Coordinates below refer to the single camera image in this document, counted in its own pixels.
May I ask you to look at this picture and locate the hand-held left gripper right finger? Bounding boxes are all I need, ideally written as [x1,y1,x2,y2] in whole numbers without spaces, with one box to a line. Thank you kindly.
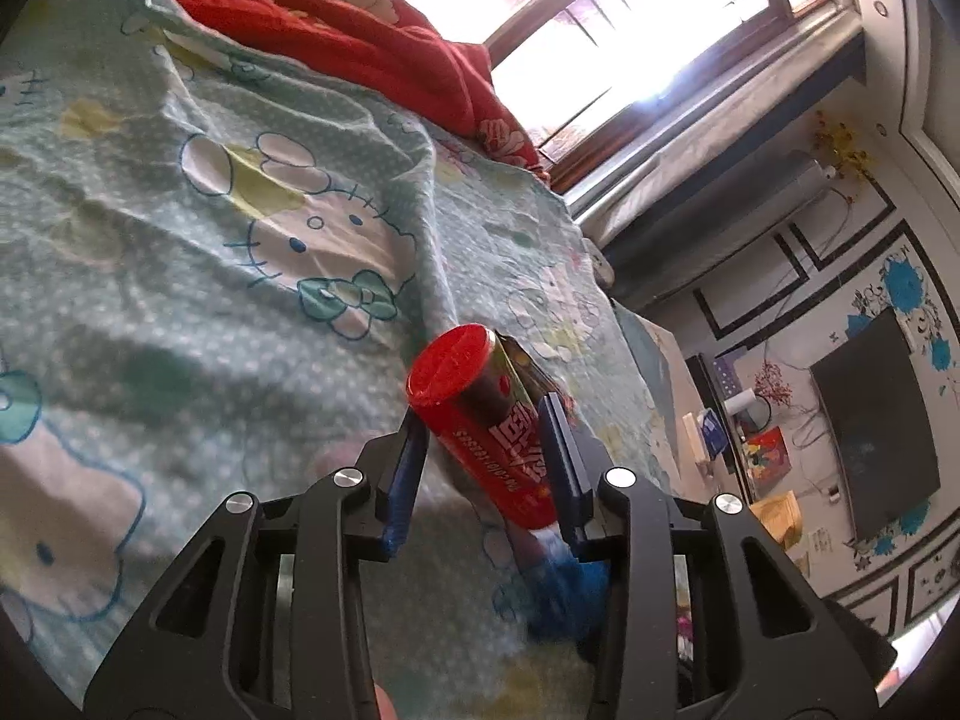
[536,392,897,720]

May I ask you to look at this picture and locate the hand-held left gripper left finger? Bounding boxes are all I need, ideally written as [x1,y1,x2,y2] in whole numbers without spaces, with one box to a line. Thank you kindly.
[82,412,432,720]

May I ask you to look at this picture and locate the red cylindrical can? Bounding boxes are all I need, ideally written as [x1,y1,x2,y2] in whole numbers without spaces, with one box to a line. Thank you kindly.
[405,324,560,533]

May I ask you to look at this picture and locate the dark printed box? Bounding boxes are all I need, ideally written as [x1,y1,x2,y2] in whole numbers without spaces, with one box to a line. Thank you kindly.
[499,334,575,421]

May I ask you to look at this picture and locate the blue plastic wrapper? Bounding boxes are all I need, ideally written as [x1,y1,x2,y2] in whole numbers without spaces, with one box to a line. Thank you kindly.
[517,525,608,646]

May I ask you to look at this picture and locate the white coffee table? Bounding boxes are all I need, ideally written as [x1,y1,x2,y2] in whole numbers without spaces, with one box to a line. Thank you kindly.
[615,300,751,511]

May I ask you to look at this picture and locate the blue tissue pack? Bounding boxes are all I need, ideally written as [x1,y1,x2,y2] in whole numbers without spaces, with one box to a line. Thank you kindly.
[696,409,730,458]

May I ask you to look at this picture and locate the dark television stand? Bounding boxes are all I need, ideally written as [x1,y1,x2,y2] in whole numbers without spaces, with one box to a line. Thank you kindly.
[686,352,758,503]

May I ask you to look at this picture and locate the purple box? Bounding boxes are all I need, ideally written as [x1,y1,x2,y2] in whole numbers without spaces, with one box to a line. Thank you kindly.
[712,351,749,395]

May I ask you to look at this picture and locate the red colourful box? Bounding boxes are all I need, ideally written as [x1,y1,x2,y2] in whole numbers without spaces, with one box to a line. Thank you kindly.
[742,426,790,479]

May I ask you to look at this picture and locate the yellow paper bag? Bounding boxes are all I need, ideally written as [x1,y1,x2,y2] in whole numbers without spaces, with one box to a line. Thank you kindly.
[750,491,803,548]

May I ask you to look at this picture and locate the brown framed window door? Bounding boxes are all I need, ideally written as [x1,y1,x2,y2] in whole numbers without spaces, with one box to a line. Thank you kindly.
[345,0,863,196]

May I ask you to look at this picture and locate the grey standing air conditioner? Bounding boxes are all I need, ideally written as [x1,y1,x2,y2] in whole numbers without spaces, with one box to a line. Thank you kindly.
[615,150,835,308]

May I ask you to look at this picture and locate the black flat television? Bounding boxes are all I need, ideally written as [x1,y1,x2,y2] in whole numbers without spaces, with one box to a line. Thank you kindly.
[810,307,942,541]

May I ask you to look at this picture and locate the white and dark curtain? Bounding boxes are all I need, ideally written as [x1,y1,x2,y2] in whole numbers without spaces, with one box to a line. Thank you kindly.
[570,15,871,301]

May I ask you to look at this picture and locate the light green cartoon blanket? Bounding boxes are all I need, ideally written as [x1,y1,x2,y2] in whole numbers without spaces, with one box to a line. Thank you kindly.
[0,0,676,720]

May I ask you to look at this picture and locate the yellow artificial flowers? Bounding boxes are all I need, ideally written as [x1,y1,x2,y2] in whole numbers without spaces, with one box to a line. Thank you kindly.
[814,112,878,181]

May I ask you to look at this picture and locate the red floral blanket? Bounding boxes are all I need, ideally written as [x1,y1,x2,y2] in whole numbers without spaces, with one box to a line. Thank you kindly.
[124,0,552,185]

